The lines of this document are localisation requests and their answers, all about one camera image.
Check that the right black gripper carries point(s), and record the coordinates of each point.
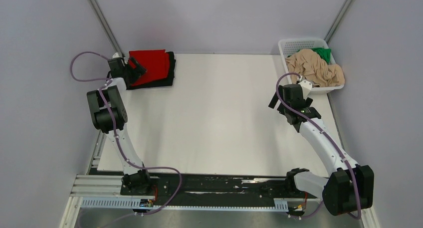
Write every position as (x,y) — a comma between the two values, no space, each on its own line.
(273,102)

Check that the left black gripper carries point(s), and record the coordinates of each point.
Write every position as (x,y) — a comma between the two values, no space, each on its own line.
(138,71)

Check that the red t-shirt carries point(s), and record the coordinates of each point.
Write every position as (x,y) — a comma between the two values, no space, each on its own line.
(155,66)

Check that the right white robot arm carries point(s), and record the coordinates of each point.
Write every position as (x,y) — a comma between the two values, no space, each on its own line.
(350,186)

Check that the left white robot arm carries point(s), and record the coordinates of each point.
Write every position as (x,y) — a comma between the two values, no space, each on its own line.
(109,115)

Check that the folded black t-shirt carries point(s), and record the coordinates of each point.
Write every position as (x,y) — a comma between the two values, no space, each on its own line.
(170,74)

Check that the beige t-shirt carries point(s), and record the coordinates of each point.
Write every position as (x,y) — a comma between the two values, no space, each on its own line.
(321,75)

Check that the green t-shirt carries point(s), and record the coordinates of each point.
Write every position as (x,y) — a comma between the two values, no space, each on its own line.
(315,55)

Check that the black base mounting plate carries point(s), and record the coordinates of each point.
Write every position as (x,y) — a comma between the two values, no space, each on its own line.
(220,190)

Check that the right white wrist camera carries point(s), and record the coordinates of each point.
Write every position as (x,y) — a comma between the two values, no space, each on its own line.
(306,87)

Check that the left aluminium frame post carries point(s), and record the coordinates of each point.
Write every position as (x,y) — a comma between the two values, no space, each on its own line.
(105,26)

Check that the aluminium frame post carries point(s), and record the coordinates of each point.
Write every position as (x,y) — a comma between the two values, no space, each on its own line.
(338,20)
(105,26)

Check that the white slotted cable duct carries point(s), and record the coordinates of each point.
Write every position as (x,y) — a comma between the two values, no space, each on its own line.
(144,204)

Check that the right aluminium frame post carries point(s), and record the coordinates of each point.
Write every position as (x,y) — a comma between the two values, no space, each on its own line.
(338,20)

